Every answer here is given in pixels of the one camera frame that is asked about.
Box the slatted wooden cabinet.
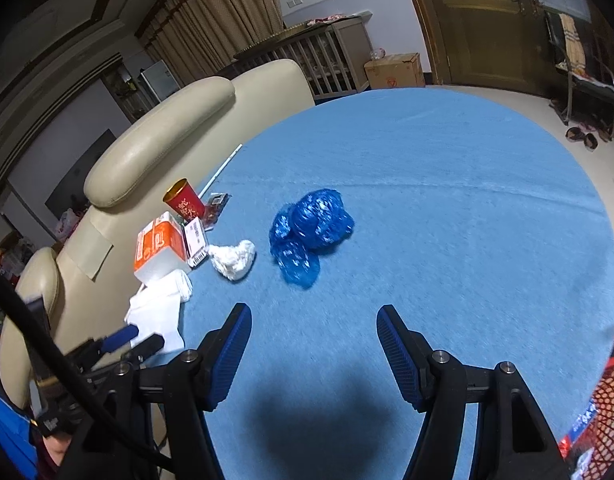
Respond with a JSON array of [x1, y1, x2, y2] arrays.
[[234, 10, 375, 102]]

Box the white crumpled tissue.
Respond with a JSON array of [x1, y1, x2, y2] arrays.
[[207, 240, 257, 282]]

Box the white paper napkins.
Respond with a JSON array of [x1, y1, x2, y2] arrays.
[[124, 267, 194, 352]]

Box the red paper cup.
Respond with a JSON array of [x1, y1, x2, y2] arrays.
[[163, 178, 206, 223]]

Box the white standing air conditioner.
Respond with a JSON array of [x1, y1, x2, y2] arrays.
[[139, 59, 182, 102]]

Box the white labelled packet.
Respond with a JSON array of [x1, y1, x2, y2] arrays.
[[183, 219, 209, 268]]

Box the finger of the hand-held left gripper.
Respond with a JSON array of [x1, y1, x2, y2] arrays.
[[98, 324, 138, 354], [129, 333, 166, 362]]

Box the black cable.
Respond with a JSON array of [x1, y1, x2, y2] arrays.
[[0, 264, 177, 475]]

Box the striped towel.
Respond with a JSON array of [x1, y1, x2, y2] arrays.
[[557, 12, 588, 73]]

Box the brown curtain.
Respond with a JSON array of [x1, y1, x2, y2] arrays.
[[137, 0, 285, 88]]

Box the brown cardboard box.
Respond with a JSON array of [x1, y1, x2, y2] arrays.
[[363, 52, 425, 89]]

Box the orange and white box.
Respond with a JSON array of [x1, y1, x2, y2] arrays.
[[133, 211, 193, 285]]

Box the wooden door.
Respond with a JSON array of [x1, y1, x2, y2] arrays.
[[394, 0, 595, 96]]

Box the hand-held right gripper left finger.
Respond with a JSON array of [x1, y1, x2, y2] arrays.
[[62, 302, 253, 480]]

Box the white plastic bag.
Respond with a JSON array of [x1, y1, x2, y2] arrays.
[[54, 207, 88, 242]]

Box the dark flat television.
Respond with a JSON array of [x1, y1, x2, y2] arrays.
[[44, 129, 118, 221]]

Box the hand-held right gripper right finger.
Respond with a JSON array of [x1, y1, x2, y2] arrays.
[[376, 304, 573, 480]]

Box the metal frame chair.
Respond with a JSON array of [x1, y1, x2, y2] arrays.
[[544, 10, 614, 126]]

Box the beige leather sofa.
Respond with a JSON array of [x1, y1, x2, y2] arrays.
[[0, 58, 318, 461]]

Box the thin white stick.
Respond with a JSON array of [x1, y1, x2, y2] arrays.
[[197, 144, 244, 196]]

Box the small dark red packet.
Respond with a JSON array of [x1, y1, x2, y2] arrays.
[[202, 192, 231, 231]]

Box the blue plastic bag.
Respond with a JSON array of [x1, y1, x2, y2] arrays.
[[268, 187, 355, 290]]

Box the red plastic mesh basket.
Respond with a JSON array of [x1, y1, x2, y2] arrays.
[[557, 355, 614, 480]]

